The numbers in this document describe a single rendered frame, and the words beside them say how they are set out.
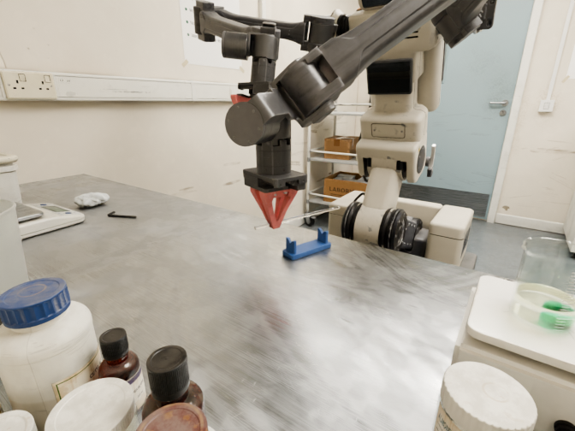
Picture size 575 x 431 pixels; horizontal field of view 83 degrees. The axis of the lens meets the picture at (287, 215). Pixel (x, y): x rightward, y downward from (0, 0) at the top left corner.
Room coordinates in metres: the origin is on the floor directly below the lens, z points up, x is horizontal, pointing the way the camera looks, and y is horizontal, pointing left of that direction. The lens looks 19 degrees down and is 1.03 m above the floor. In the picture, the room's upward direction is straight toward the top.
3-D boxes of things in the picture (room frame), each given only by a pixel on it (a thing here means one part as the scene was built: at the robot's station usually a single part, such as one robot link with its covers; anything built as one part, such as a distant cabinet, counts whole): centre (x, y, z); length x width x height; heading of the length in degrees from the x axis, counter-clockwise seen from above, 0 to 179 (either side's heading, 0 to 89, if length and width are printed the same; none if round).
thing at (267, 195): (0.54, 0.03, 0.87); 0.07 x 0.07 x 0.09; 36
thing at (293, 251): (0.58, -0.04, 0.77); 0.10 x 0.03 x 0.04; 126
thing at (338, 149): (2.70, -0.56, 0.59); 0.65 x 0.48 x 0.93; 55
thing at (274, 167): (0.53, 0.02, 0.94); 0.10 x 0.07 x 0.07; 36
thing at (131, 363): (0.23, 0.15, 0.79); 0.03 x 0.03 x 0.08
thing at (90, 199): (0.88, 0.55, 0.77); 0.08 x 0.08 x 0.04; 58
